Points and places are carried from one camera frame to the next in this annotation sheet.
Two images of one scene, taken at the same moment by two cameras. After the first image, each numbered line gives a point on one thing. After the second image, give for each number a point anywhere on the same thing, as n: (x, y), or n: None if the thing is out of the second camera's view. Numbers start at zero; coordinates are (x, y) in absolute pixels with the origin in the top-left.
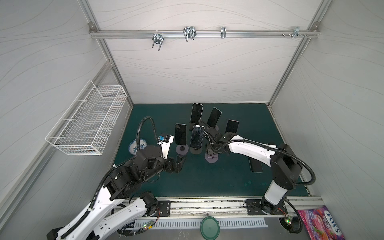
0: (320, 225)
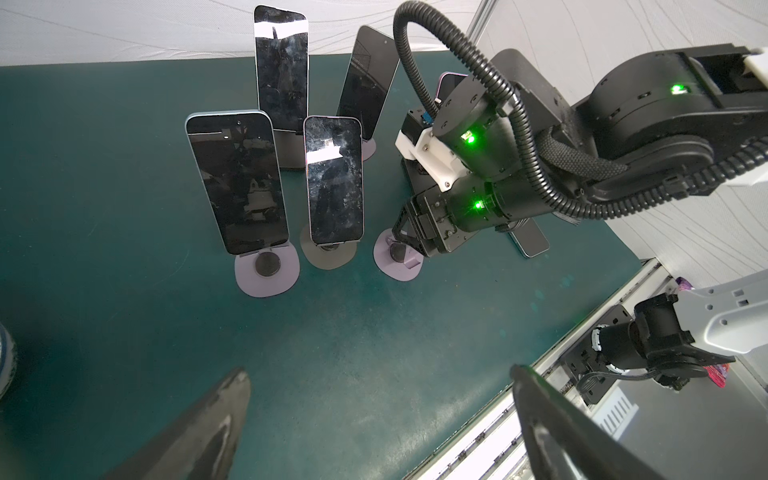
0: (717, 372)
